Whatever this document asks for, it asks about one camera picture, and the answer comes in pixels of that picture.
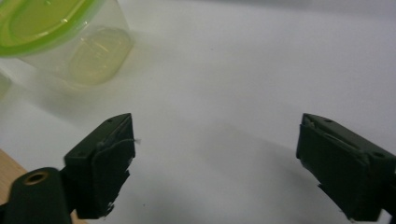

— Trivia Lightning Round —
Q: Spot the white table mat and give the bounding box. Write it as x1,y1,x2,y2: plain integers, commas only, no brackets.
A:
0,0,396,224

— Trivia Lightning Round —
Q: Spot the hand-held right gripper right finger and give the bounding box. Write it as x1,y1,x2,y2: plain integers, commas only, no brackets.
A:
295,112,396,223

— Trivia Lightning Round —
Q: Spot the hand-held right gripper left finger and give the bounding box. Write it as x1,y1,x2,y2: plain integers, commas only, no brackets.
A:
60,112,136,220

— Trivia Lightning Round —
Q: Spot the clear container with green lid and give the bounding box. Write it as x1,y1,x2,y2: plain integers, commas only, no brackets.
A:
0,0,136,88

